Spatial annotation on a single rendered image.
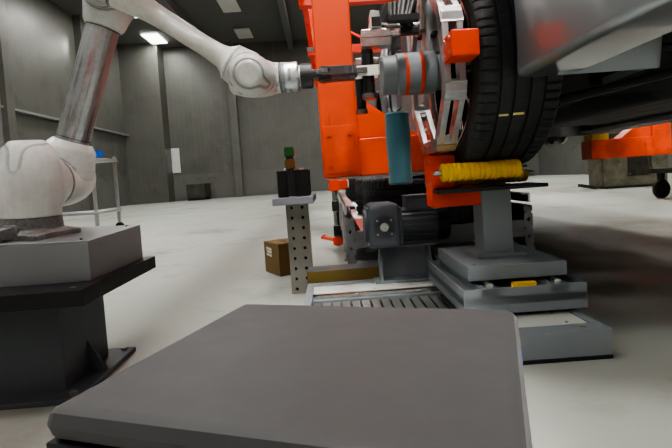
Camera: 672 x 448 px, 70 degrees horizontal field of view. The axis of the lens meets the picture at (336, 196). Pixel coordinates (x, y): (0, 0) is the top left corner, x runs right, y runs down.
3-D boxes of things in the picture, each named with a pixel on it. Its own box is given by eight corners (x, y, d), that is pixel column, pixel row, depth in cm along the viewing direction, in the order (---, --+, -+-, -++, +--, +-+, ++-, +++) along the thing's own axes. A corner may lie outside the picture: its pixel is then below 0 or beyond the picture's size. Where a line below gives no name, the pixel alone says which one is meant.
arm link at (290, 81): (280, 90, 139) (300, 88, 139) (278, 58, 138) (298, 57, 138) (283, 95, 148) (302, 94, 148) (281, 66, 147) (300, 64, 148)
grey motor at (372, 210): (477, 281, 185) (472, 191, 184) (369, 289, 185) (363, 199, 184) (464, 272, 204) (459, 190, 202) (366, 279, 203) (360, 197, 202)
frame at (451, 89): (471, 147, 134) (460, -49, 132) (448, 149, 134) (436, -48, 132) (431, 156, 189) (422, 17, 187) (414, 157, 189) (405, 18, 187)
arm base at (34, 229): (-38, 244, 124) (-39, 223, 124) (29, 232, 146) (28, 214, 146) (25, 243, 122) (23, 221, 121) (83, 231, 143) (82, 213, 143)
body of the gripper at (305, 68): (301, 91, 148) (331, 89, 148) (299, 86, 139) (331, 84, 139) (299, 67, 147) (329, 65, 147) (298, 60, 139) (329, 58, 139)
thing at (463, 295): (588, 310, 139) (586, 277, 138) (465, 320, 138) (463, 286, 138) (520, 275, 189) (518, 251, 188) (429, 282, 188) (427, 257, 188)
